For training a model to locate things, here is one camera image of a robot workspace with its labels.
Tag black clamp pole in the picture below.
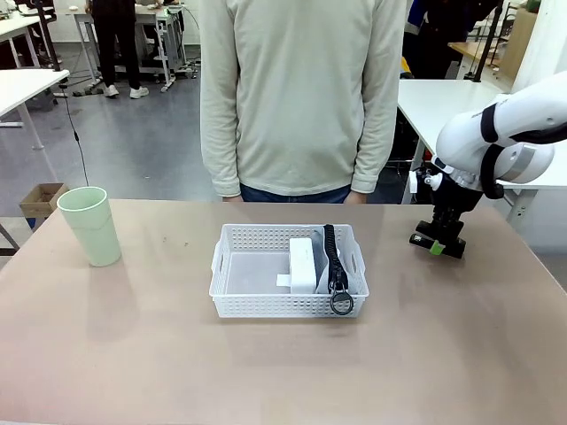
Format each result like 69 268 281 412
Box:
463 0 506 84

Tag white rectangular box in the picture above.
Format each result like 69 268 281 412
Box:
288 237 321 295

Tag white table with slim legs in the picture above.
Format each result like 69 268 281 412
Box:
0 68 72 151

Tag tall brown cardboard carton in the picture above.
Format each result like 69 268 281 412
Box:
500 7 540 81

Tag grey metal desk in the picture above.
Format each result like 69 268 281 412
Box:
73 4 187 93

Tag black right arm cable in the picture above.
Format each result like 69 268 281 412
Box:
480 104 506 200

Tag light green plastic cup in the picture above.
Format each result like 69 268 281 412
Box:
56 186 122 268

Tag person's right forearm cream sleeve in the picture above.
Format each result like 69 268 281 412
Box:
201 101 244 199

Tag person in cream sweater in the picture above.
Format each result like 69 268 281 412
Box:
199 0 407 205

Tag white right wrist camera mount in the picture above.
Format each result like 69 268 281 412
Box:
408 167 444 195

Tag person's left forearm cream sleeve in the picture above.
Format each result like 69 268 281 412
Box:
351 101 402 195

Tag black rectangular device white label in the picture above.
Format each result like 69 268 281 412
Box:
409 231 467 260

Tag person in black trousers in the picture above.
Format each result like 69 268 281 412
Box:
84 0 151 100

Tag black pole stand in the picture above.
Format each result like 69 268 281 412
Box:
33 0 63 72

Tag wooden top table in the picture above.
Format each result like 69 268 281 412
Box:
447 41 517 81

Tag thin black hanging cable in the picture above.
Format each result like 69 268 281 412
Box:
61 86 89 187

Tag grey pouch with black zipper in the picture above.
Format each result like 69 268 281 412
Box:
312 223 355 316

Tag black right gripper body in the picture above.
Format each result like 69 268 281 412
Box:
431 176 483 219

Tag brown cardboard box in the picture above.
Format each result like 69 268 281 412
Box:
19 182 71 219

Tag person in dark clothes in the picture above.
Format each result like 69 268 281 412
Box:
405 0 473 81

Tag large white table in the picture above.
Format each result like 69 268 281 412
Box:
397 78 567 225

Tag white perforated plastic basket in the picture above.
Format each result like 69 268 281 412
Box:
208 223 370 319

